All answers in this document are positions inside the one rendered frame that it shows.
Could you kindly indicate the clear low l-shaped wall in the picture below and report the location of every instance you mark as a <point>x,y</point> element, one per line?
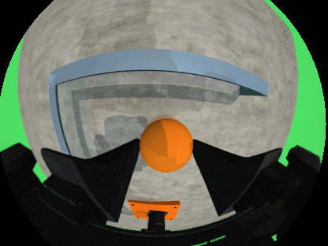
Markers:
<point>72,101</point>

